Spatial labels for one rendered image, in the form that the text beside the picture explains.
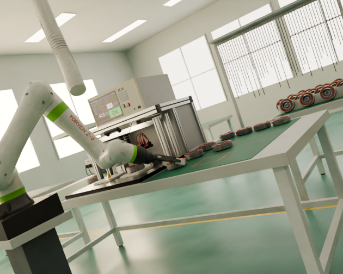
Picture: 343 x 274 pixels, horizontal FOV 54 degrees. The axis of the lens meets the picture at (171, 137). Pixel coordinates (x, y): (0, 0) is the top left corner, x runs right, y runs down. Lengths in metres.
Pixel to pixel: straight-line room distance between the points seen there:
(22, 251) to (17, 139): 0.52
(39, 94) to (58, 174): 5.99
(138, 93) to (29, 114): 0.75
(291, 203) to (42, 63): 7.21
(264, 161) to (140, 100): 0.98
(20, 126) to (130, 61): 8.68
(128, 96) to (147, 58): 7.66
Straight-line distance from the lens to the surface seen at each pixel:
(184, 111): 2.26
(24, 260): 1.77
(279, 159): 1.36
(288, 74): 8.15
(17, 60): 7.82
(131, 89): 2.12
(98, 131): 2.34
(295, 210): 1.45
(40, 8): 3.89
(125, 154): 1.64
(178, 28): 9.23
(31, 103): 1.58
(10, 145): 1.59
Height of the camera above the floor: 1.01
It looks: 3 degrees down
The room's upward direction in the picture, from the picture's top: 19 degrees counter-clockwise
